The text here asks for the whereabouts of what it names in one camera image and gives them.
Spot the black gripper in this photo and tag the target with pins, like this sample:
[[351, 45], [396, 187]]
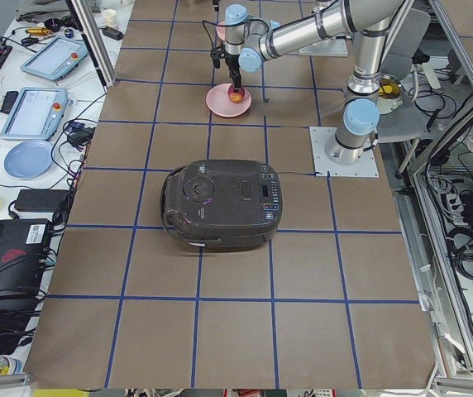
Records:
[[232, 63]]

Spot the red apple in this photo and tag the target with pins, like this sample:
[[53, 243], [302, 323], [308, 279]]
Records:
[[236, 95]]

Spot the pink bowl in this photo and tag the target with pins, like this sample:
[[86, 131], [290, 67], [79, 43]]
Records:
[[221, 31]]

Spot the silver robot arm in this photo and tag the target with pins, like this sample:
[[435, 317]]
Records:
[[250, 43]]

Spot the pink plate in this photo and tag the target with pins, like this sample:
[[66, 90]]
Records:
[[219, 102]]

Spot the blue plate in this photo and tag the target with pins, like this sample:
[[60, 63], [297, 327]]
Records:
[[29, 159]]

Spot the black rice cooker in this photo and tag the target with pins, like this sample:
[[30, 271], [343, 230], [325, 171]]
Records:
[[222, 204]]

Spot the white paper cup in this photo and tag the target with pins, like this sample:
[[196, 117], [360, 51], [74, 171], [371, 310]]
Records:
[[110, 17]]

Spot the metal pot with yellow content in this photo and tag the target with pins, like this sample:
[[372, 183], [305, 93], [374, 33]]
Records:
[[390, 95]]

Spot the teach pendant upper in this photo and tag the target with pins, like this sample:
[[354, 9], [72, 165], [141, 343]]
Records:
[[56, 60]]

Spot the teach pendant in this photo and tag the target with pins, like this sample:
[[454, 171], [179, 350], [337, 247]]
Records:
[[36, 114], [56, 60]]

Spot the teach pendant lower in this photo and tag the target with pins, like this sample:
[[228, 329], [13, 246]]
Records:
[[36, 114]]

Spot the black phone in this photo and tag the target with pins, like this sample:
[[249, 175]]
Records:
[[8, 101]]

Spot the black power brick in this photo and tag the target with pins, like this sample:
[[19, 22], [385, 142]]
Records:
[[40, 200]]

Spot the black computer box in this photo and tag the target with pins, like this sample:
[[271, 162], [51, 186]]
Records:
[[24, 249]]

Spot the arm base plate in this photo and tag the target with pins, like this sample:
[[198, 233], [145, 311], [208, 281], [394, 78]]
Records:
[[334, 47], [330, 159]]

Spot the aluminium frame post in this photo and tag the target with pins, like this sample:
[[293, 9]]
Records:
[[85, 21]]

